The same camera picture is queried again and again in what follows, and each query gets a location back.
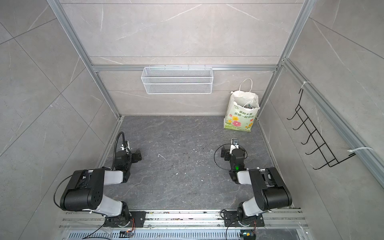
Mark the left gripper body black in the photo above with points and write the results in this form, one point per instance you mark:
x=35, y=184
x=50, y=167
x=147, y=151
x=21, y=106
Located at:
x=133, y=156

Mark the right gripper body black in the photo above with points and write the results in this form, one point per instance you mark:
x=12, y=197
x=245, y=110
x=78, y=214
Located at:
x=226, y=152

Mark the white floral paper bag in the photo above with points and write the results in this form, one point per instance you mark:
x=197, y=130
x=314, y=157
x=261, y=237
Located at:
x=242, y=109

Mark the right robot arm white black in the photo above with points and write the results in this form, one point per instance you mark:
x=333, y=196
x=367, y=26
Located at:
x=269, y=190

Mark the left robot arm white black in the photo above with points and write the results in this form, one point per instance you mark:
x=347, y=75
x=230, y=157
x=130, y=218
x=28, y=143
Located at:
x=85, y=192

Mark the green circuit board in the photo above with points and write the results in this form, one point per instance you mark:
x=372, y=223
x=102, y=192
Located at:
x=247, y=235

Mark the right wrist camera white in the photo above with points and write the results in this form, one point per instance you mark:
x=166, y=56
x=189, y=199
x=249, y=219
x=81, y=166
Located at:
x=234, y=145

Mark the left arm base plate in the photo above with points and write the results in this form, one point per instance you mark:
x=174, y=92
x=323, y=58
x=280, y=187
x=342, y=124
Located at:
x=136, y=218

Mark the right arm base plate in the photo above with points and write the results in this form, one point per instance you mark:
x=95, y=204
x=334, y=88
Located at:
x=232, y=219

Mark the white wire mesh basket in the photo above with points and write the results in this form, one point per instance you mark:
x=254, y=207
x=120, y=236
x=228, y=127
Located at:
x=177, y=80

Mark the aluminium front rail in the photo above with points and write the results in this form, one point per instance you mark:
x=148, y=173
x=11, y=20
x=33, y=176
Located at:
x=211, y=219

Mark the black wire hook rack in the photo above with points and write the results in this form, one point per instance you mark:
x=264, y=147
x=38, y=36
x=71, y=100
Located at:
x=315, y=136

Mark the white cable tie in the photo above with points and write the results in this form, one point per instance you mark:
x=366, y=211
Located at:
x=360, y=148

